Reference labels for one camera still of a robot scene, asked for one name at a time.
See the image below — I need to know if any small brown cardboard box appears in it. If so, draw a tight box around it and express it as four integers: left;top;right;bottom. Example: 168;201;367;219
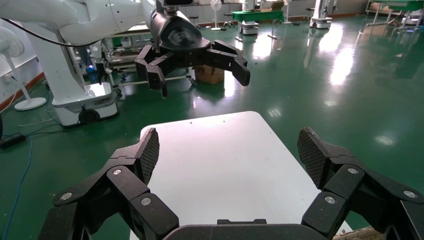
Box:
194;64;226;85

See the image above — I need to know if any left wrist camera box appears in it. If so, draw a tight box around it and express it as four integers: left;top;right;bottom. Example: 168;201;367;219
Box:
155;0;195;14

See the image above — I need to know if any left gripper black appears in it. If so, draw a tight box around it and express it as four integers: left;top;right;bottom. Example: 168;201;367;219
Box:
134;8;251;100

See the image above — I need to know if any black power adapter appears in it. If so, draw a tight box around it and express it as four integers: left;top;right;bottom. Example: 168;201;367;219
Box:
0;132;27;150

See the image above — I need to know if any black cable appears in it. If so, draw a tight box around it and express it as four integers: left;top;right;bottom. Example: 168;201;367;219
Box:
0;17;102;48

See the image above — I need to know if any brown divided cardboard crate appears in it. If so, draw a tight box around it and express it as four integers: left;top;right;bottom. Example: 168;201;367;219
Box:
332;226;387;240

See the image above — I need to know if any green covered table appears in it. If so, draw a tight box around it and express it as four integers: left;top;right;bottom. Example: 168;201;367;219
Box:
365;0;424;33
231;9;286;41

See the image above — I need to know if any blue cable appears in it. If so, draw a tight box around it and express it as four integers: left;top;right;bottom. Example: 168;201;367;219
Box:
1;135;34;240

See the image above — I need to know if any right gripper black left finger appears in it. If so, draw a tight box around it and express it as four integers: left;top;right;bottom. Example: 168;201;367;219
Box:
38;127;180;240

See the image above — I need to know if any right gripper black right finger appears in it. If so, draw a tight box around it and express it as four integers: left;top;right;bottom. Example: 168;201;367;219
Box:
297;126;424;240

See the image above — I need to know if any white humanoid robot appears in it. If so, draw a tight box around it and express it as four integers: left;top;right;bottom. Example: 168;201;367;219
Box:
309;0;334;30

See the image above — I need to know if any white metal frame trolley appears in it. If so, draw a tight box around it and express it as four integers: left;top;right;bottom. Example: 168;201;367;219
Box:
99;28;197;97

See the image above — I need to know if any white robot body with base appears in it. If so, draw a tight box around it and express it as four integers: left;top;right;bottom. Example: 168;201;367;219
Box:
24;29;119;128

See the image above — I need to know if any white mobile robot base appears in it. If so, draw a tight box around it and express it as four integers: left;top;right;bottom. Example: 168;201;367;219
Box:
240;20;260;36

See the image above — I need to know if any white standing fan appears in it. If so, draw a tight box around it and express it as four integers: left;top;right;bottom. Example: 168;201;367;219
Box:
0;26;48;112
209;0;223;32

